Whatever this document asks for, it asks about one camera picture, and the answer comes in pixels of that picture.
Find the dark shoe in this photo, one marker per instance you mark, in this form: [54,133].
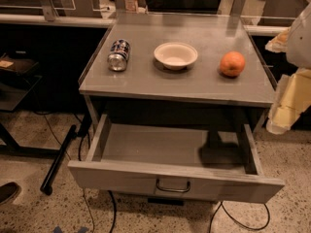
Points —
[8,192]

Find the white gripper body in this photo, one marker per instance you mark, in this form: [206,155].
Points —
[300,43]

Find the white paper bowl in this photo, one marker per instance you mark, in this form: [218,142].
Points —
[175,55]

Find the grey top drawer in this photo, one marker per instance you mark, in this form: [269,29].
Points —
[175,163]

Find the orange fruit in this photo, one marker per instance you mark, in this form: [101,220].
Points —
[232,64]

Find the black side cart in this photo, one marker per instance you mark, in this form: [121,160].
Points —
[17,79]

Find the black metal bar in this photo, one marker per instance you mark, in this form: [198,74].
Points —
[46,186]

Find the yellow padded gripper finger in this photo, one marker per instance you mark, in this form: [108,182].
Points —
[293,97]

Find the grey drawer cabinet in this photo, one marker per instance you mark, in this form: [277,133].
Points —
[202,82]

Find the blue soda can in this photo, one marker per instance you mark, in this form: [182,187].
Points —
[118,56]

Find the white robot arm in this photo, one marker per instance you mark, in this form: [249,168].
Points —
[299,41]

